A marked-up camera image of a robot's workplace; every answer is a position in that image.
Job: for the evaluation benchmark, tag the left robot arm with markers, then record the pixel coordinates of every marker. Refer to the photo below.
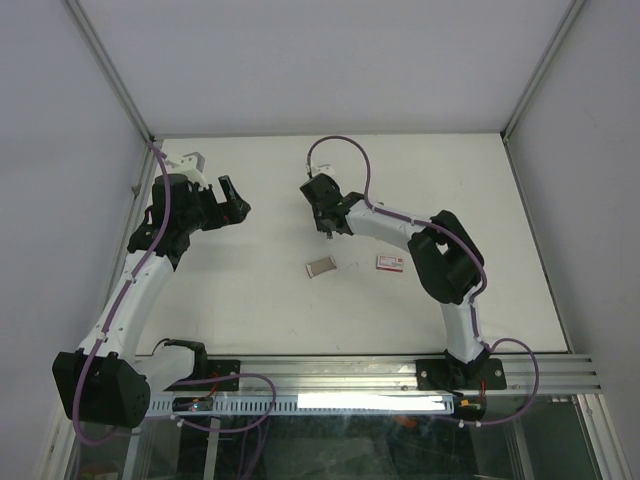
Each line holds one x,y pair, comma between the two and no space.
154,251

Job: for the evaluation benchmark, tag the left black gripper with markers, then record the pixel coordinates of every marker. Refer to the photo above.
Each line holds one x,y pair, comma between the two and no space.
231,211

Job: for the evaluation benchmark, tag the white slotted cable duct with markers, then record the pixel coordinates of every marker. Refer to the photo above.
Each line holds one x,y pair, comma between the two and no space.
303,404

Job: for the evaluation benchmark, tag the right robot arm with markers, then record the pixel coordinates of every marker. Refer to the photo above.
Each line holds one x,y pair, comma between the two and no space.
449,266

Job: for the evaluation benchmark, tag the red white staple box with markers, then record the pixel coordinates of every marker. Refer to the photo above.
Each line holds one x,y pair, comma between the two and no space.
390,263

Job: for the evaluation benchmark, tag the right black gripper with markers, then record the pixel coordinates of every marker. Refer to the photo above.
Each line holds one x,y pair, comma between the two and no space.
319,224

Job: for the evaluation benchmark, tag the aluminium mounting rail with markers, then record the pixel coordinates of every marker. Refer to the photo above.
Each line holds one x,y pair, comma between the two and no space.
320,372

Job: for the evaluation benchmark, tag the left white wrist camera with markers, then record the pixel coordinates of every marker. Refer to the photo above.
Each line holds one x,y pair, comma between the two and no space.
190,165

